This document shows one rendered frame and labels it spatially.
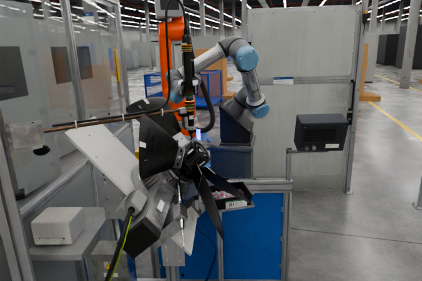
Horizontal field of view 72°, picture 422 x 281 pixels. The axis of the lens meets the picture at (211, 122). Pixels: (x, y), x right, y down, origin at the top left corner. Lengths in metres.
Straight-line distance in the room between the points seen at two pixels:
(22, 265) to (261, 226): 1.29
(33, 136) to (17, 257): 0.44
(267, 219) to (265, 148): 1.45
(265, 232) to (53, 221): 1.22
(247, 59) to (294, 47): 1.64
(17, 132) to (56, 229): 0.50
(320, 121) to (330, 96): 1.61
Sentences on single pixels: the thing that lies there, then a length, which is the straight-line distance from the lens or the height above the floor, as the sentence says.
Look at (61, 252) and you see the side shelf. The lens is 1.43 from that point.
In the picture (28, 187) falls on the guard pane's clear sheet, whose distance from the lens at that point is 1.54.
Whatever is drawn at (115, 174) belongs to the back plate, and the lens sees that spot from 1.22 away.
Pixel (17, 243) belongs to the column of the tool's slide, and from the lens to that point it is 1.26.
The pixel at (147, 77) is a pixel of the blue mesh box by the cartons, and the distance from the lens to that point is 8.20.
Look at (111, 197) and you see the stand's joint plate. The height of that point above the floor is 1.05.
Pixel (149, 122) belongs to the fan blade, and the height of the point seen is 1.40.
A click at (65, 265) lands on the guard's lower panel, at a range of 1.88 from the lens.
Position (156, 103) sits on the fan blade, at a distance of 1.37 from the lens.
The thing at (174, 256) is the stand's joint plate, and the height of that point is 0.76.
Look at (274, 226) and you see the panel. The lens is 1.99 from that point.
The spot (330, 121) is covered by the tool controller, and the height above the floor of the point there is 1.23.
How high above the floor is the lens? 1.65
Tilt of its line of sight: 15 degrees down
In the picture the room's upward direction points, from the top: 2 degrees counter-clockwise
